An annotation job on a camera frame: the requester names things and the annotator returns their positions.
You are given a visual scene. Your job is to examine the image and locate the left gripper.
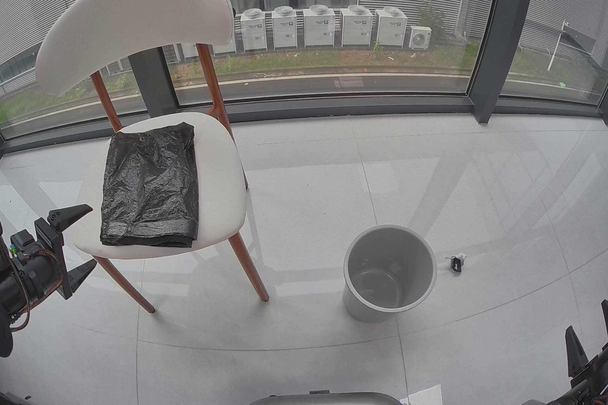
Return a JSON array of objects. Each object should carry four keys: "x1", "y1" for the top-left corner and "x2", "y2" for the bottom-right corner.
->
[{"x1": 16, "y1": 204, "x2": 98, "y2": 300}]

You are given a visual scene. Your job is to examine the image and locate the grey trash bin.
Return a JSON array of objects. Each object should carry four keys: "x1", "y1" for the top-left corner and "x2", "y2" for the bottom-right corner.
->
[{"x1": 342, "y1": 225, "x2": 438, "y2": 323}]

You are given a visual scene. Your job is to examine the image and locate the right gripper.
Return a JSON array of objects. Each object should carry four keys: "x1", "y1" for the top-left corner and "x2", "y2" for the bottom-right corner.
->
[{"x1": 565, "y1": 299, "x2": 608, "y2": 395}]

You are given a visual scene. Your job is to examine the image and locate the crumpled white paper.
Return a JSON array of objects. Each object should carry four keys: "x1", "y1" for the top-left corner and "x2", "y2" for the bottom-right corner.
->
[{"x1": 445, "y1": 252, "x2": 468, "y2": 275}]

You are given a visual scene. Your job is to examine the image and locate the black plastic bag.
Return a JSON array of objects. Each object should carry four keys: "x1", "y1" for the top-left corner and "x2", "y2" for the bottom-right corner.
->
[{"x1": 100, "y1": 121, "x2": 199, "y2": 249}]

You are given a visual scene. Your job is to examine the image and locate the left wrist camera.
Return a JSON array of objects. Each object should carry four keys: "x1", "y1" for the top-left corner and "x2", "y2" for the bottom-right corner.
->
[{"x1": 9, "y1": 228, "x2": 40, "y2": 258}]

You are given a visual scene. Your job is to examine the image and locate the white wooden chair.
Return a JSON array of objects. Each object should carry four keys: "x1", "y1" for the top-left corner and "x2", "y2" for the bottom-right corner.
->
[{"x1": 35, "y1": 0, "x2": 270, "y2": 315}]

